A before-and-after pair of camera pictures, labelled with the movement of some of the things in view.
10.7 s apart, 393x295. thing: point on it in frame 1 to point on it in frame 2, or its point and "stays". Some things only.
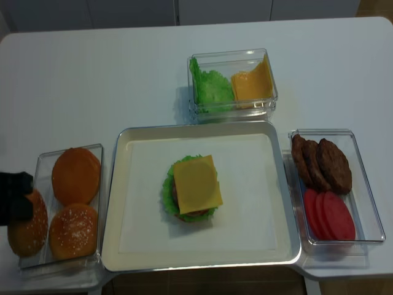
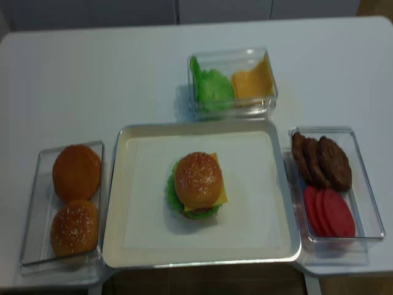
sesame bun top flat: [73, 231] stays
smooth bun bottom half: [76, 176] stays
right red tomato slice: [339, 217] stays
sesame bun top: [24, 211] to [198, 179]
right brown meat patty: [335, 167] stays
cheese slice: [196, 184] to [223, 195]
